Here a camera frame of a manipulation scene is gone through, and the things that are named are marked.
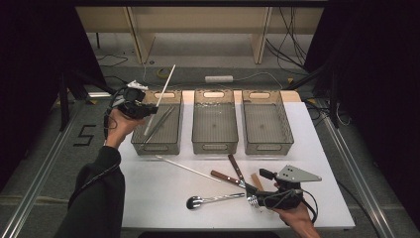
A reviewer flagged person's left hand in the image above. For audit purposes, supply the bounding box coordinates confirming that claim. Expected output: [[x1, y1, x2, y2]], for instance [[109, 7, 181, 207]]
[[105, 108, 147, 149]]

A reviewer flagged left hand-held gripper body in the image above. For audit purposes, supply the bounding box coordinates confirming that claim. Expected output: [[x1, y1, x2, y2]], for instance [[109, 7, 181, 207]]
[[112, 79, 150, 120]]

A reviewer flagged smoky clear plastic bin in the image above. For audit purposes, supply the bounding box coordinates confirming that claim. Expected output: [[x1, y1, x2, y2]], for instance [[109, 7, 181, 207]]
[[242, 89, 295, 157], [191, 88, 240, 156], [130, 89, 183, 157]]

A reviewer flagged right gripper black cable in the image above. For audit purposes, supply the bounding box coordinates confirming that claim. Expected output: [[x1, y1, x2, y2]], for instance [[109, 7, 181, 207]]
[[263, 187, 320, 225]]

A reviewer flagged white chopstick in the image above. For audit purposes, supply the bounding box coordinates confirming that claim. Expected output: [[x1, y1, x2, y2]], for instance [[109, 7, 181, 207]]
[[144, 63, 177, 137], [155, 155, 222, 183]]

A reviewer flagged shiny metal spoon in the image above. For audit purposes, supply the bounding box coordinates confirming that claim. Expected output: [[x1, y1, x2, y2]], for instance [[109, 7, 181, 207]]
[[185, 192, 246, 210]]

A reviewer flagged person's right hand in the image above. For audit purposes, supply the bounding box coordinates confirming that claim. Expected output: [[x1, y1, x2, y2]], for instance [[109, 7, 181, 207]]
[[272, 201, 321, 233]]

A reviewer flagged aluminium floor rail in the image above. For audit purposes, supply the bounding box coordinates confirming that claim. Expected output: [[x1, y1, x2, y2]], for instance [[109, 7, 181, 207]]
[[0, 100, 85, 238], [321, 115, 397, 238]]

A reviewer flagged dark curtain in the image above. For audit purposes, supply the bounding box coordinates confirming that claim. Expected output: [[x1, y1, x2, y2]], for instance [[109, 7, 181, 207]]
[[303, 0, 420, 229], [0, 0, 107, 192]]

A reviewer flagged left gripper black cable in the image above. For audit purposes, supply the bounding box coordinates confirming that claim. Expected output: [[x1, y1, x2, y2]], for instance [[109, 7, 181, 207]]
[[103, 86, 128, 142]]

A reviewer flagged white power strip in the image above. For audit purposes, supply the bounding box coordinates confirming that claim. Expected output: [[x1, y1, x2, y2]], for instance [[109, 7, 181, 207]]
[[204, 74, 235, 84]]

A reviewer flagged black cable bundle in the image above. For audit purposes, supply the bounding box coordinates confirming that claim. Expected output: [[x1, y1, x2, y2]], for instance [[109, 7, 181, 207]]
[[265, 6, 310, 72]]

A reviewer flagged wooden-handled knife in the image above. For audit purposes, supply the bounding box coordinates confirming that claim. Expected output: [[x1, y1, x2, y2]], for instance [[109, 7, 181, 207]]
[[210, 170, 249, 188]]

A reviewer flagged wooden-handled fork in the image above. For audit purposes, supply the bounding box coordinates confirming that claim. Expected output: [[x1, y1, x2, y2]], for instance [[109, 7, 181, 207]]
[[227, 154, 263, 210]]

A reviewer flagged thin black floor cable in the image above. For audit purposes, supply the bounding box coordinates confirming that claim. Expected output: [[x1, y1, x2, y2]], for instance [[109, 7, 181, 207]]
[[96, 54, 129, 67]]

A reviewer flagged white power strip cable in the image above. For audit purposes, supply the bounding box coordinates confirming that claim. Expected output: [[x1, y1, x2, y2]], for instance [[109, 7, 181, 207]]
[[232, 71, 285, 90]]

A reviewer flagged black metal stand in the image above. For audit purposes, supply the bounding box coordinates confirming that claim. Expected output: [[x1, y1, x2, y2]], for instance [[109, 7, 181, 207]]
[[283, 60, 341, 128], [58, 70, 120, 132]]

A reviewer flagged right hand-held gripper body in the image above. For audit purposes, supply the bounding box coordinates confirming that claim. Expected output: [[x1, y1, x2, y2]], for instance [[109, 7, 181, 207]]
[[262, 164, 323, 211]]

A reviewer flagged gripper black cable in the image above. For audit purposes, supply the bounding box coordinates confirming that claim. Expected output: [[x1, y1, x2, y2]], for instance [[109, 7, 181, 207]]
[[263, 187, 320, 225], [103, 86, 128, 142]]

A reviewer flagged thick black floor cable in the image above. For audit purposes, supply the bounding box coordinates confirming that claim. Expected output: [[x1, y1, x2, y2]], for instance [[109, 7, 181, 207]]
[[336, 179, 382, 238]]

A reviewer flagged beige wooden desk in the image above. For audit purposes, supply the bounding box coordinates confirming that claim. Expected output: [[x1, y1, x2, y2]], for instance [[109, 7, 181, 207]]
[[74, 6, 325, 65]]

